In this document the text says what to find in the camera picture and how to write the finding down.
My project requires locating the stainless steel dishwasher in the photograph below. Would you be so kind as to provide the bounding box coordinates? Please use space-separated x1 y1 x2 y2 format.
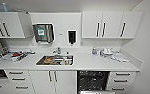
76 69 111 94

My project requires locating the black soap dispenser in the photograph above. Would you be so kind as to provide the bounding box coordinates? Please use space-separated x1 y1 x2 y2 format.
67 29 77 45

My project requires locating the white mug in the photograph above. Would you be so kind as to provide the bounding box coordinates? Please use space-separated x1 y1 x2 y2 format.
62 57 73 66

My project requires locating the stainless steel sink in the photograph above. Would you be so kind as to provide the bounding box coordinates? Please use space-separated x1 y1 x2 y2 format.
35 54 75 67

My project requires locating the chrome faucet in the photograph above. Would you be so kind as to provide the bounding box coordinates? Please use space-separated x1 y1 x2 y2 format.
52 46 63 55

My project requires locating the small white bottle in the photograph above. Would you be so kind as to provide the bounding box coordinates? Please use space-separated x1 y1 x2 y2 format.
96 48 102 56

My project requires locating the orange bowl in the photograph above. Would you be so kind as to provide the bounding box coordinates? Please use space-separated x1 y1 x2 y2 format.
44 56 55 64

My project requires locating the stack of white dishes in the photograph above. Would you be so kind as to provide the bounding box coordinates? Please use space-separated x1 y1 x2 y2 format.
100 47 115 57

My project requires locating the grey paper towel dispenser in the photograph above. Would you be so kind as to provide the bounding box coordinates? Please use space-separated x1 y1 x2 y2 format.
32 22 56 46

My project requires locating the white two-door base cabinet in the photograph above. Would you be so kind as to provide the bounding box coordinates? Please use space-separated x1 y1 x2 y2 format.
28 69 79 94

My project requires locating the white drawer unit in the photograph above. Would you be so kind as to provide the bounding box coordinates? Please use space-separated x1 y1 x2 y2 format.
4 69 35 94
105 70 138 93

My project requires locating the tray of coffee supplies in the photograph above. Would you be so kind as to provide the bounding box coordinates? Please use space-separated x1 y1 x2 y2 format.
0 46 37 63

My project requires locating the blue spray bottle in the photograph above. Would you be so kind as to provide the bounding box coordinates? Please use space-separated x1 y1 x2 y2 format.
1 2 9 13

